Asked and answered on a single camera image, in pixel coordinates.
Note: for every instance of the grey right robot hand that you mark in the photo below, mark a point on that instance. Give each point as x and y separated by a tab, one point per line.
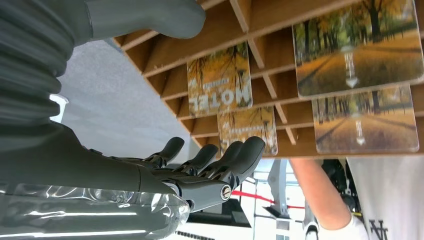
82	172

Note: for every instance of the autumn HOTEL print key card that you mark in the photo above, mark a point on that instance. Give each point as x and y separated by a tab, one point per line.
245	122
218	79

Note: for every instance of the wooden card organizer box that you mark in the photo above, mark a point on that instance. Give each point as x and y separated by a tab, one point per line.
275	16

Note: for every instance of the autumn trees logo key card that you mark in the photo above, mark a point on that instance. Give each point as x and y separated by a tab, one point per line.
357	49
364	122

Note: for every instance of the person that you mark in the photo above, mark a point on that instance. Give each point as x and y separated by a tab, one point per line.
391	192

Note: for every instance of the ribbed grey right arm sleeve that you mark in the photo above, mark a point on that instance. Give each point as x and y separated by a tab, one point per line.
30	66

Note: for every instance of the red barrier strip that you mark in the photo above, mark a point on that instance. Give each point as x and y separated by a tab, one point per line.
255	197

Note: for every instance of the grey metal stand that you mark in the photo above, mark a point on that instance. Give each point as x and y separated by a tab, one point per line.
278	185

